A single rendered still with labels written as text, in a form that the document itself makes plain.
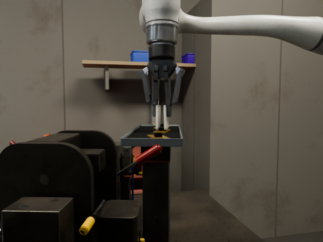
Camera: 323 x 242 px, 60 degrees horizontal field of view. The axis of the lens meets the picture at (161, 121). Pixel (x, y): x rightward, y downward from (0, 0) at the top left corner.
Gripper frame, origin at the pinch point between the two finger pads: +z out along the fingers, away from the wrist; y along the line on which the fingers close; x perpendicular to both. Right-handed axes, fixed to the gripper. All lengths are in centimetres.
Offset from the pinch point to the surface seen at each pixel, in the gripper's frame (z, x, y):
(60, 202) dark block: 8.2, 47.3, 3.7
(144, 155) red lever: 6.5, 24.1, -1.2
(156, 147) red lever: 4.8, 23.6, -3.6
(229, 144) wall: 32, -167, -26
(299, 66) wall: -35, -194, -87
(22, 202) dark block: 8.2, 48.4, 8.3
